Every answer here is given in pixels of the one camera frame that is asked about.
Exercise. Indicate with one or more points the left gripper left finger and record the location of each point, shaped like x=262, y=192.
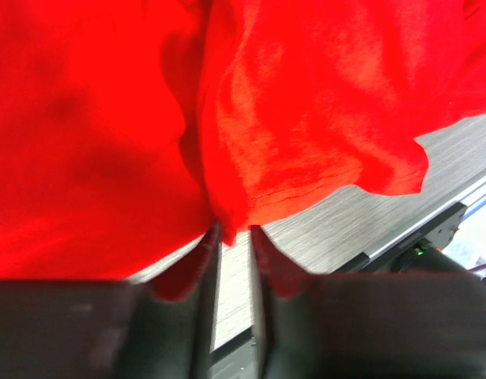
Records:
x=113, y=328

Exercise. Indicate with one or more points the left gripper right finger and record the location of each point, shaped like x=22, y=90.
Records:
x=414, y=324

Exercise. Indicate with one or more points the red t shirt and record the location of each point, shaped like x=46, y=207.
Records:
x=128, y=127

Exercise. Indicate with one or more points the aluminium front rail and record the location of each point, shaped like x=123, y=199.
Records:
x=381, y=255

